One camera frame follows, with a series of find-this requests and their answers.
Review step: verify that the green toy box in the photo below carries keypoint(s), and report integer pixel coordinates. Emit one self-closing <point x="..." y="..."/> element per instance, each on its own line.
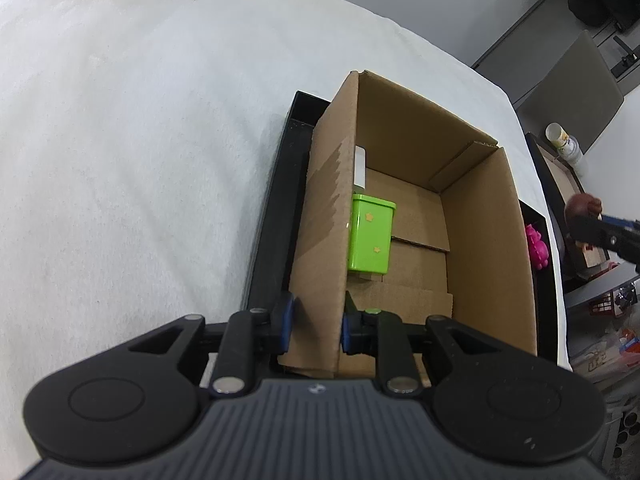
<point x="370" y="235"/>

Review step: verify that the brown cardboard box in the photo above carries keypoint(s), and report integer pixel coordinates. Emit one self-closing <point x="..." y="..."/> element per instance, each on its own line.
<point x="480" y="240"/>

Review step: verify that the black tray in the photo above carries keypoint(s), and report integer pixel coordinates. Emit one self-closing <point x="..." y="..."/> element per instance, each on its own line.
<point x="272" y="240"/>
<point x="557" y="165"/>

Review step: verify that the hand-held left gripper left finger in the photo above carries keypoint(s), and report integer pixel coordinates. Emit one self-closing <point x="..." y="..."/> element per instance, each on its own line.
<point x="286" y="325"/>

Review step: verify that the brown-haired doll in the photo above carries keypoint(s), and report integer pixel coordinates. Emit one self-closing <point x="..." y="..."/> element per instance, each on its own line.
<point x="582" y="206"/>

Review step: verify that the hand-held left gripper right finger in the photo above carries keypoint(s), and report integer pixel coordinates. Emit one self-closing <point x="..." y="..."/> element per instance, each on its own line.
<point x="346" y="332"/>

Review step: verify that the pink toy figure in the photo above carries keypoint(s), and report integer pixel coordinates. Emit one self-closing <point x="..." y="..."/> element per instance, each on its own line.
<point x="537" y="245"/>

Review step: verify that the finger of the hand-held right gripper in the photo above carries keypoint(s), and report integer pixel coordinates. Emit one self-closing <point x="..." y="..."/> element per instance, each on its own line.
<point x="597" y="232"/>
<point x="622" y="224"/>

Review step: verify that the white block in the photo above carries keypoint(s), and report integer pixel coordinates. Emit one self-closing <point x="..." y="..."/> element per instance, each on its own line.
<point x="360" y="165"/>

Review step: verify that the gray board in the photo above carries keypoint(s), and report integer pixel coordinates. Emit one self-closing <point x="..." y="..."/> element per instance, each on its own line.
<point x="575" y="90"/>

